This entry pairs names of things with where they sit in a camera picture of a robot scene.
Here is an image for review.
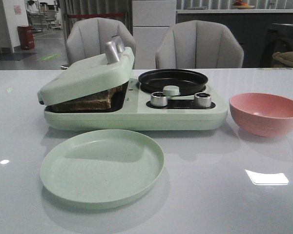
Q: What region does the bread slice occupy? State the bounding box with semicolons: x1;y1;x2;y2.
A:
46;84;127;113

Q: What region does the mint green sandwich maker lid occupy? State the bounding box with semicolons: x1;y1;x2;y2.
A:
38;39;134;106

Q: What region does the pink plastic bowl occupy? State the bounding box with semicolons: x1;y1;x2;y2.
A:
229;93;293;137

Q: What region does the mint green breakfast maker base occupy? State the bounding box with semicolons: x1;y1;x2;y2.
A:
44;70;229;131

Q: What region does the left silver control knob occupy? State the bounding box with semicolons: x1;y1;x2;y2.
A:
150;92;168;107

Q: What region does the silver control knob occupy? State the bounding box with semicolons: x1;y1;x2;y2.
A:
193;92;211;108
150;92;168;107

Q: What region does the black round frying pan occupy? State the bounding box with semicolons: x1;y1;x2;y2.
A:
138;69;209;96

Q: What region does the right silver control knob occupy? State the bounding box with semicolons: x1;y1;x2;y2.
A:
193;92;211;108

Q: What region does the mint green round plate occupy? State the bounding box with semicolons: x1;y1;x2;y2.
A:
40;129;165;210

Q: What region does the right beige upholstered chair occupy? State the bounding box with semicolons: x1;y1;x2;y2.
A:
155;20;244;69

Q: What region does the beige upholstered chair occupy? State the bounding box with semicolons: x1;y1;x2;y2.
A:
155;20;244;69
66;18;136;69

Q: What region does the white cabinet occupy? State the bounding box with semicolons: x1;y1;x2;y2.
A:
132;0;176;69

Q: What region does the left beige upholstered chair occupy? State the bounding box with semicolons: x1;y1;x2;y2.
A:
66;18;136;69

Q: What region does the red barrier belt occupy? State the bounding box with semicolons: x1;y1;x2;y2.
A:
65;12;126;19

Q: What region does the fruit plate on counter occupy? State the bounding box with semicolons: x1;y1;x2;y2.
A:
232;0;255;9

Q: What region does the red trash bin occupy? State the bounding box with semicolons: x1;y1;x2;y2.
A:
17;25;35;50

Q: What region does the beige cushion at right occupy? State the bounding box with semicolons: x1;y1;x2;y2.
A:
272;52;293;68

